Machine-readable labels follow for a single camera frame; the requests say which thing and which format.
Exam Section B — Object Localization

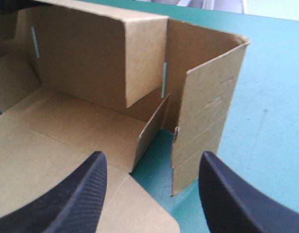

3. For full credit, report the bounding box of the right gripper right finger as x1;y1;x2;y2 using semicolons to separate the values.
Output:
198;150;299;233

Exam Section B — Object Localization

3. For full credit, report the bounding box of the brown cardboard box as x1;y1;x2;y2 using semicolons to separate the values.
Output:
0;0;251;233

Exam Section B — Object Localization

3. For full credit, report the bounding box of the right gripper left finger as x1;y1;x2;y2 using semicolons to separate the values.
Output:
0;150;108;233

